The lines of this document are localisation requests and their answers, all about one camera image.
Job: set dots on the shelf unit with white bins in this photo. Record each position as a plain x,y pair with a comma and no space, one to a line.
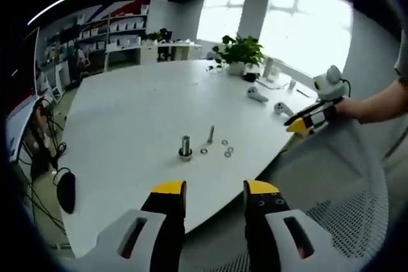
121,26

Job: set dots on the large black washer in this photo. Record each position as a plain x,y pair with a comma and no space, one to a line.
180,154

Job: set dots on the white mesh office chair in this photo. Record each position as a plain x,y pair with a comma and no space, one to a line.
338,195

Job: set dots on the slim steel bolt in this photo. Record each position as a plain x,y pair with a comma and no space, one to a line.
211,135

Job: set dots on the white background desk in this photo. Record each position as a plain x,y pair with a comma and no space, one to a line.
150,50

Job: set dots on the large dark screen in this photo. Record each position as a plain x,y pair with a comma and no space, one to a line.
22,71

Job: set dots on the person's right hand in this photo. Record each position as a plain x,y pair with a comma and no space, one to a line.
349,109

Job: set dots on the black computer mouse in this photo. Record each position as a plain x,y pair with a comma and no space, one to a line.
67,192

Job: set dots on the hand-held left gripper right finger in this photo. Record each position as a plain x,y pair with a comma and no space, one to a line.
261,214

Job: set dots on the small black device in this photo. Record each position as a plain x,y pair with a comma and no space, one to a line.
250,77

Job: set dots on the potted green plant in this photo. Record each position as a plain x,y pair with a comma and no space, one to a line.
242,52

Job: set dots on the grey shirt sleeve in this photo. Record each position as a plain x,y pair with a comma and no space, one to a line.
403,58

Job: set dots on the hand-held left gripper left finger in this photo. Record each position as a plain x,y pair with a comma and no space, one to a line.
169,202

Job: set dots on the large window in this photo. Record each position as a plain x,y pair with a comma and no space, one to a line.
299,33

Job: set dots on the thick steel threaded stud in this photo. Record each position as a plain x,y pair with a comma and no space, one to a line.
185,144

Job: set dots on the white side table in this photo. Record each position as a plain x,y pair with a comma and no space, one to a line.
19,132

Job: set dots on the white background chair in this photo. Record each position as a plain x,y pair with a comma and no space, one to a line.
62,77

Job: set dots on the white handheld controller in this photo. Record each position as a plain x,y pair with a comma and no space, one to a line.
253,93
281,108

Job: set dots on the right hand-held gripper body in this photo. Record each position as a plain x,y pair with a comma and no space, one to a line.
330,87

